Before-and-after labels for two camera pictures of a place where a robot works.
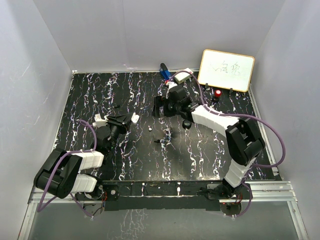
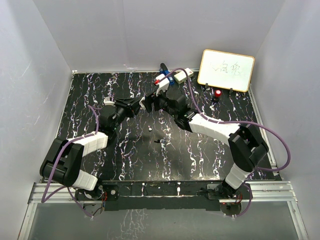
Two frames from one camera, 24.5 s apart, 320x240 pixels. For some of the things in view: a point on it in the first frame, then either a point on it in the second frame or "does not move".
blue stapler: [165, 71] does not move
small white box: [183, 76] does not move
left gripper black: [125, 119] to [132, 106]
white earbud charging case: [135, 117] to [142, 106]
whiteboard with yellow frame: [225, 70] does not move
